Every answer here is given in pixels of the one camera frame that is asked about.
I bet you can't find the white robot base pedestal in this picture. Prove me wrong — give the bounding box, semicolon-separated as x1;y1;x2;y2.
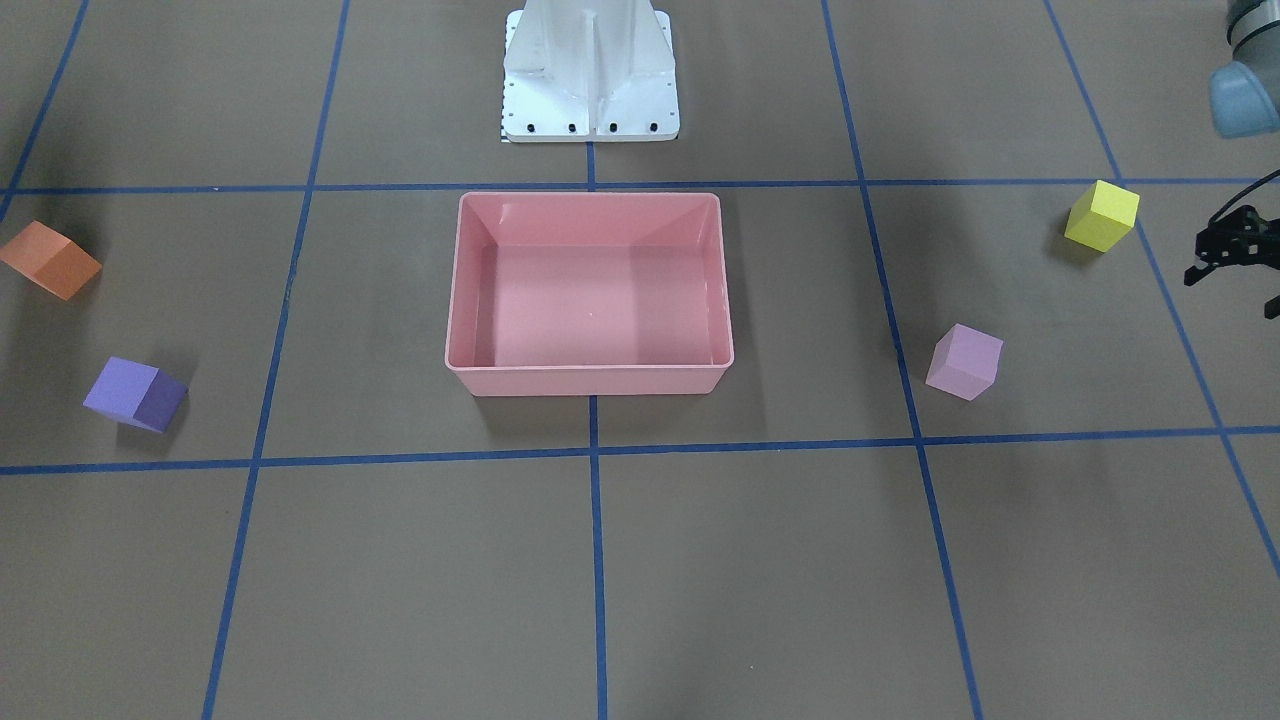
500;1;681;143

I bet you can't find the pink plastic bin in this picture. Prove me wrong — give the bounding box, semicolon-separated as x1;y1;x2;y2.
444;191;735;397

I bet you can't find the light pink foam block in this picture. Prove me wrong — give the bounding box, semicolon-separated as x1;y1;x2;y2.
925;323;1005;401

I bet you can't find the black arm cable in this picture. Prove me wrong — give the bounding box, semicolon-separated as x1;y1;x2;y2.
1208;168;1280;225

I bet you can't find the purple foam block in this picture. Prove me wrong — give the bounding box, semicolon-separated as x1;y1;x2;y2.
82;356;189;433

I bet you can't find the orange foam block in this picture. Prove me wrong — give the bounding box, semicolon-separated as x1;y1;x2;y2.
1;222;102;301

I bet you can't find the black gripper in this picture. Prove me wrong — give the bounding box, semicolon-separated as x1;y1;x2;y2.
1184;205;1280;320

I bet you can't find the yellow foam block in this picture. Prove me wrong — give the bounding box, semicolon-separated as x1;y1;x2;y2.
1062;179;1140;252

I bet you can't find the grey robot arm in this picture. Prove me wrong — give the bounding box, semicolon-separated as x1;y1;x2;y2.
1183;1;1279;287

